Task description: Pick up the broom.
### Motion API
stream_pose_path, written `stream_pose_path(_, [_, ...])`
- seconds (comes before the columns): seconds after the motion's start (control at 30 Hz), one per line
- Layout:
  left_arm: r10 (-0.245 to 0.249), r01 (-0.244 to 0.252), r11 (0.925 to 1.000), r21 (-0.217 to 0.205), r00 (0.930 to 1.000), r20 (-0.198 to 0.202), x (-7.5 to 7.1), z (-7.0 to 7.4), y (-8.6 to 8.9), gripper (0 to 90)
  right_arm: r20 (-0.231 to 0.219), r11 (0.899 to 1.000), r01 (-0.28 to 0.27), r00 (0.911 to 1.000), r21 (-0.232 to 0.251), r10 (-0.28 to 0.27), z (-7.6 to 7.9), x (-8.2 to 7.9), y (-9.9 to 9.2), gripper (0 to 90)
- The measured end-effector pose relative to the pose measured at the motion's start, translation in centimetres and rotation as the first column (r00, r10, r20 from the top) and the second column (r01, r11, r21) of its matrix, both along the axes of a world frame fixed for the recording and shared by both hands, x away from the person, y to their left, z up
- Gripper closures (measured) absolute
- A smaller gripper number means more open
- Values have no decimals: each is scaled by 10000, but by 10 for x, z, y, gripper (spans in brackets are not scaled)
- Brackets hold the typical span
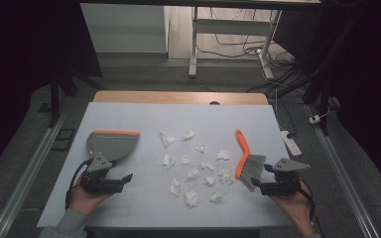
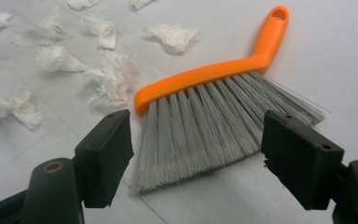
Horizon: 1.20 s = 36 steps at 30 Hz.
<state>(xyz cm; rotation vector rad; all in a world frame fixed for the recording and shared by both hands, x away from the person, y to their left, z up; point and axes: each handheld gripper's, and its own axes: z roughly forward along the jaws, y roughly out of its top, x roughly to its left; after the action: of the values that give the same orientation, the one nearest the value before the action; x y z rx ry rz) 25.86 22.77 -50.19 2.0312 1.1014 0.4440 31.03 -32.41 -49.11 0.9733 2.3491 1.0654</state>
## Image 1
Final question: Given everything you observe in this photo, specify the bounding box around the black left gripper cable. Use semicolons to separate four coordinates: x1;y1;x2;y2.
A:
64;159;94;211

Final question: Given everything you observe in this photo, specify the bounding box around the aluminium floor rail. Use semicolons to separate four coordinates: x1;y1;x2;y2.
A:
0;110;69;238
305;104;380;238

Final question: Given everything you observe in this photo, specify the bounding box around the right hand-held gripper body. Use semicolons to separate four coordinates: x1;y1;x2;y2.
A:
259;158;312;198

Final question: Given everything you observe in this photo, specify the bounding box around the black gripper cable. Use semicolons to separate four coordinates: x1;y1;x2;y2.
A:
297;178;325;238
64;159;94;211

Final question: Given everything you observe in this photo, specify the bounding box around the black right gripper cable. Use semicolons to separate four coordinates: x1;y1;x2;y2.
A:
297;178;325;238

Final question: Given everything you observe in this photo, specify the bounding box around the dark curtain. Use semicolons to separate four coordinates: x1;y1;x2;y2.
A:
0;0;103;181
274;0;381;191

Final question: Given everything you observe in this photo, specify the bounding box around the tangle of black floor cables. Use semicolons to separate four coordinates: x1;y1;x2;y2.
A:
196;8;312;94

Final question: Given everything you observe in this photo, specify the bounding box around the group of white paper scraps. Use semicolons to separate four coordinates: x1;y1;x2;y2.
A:
159;129;235;209

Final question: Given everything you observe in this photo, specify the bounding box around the person's left hand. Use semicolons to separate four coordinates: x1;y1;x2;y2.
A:
68;176;113;216

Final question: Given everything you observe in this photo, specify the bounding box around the white cabinet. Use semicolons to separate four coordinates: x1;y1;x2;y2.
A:
79;3;171;55

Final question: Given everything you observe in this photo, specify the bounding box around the white board mat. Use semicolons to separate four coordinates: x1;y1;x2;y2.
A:
37;101;300;230

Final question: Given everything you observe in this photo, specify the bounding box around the person's right hand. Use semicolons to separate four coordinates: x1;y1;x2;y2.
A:
271;182;316;238

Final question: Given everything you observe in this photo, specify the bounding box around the white power strip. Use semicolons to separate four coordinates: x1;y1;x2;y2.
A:
280;130;303;158

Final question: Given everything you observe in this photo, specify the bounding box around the grey dustpan with orange edge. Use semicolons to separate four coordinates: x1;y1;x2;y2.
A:
85;129;141;167

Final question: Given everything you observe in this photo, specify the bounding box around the orange brush with grey bristles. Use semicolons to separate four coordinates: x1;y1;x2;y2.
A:
234;129;267;192

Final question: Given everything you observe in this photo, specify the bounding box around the black floor bracket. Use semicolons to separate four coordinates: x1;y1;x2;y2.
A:
51;127;77;153

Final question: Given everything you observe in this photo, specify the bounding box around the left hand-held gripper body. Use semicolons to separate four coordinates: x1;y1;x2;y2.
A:
79;153;125;195

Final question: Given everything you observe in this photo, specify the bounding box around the white desk frame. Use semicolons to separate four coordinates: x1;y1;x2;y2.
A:
188;6;283;80

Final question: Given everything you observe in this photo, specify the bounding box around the black metal stand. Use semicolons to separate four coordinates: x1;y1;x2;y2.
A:
38;64;107;129
301;59;333;137

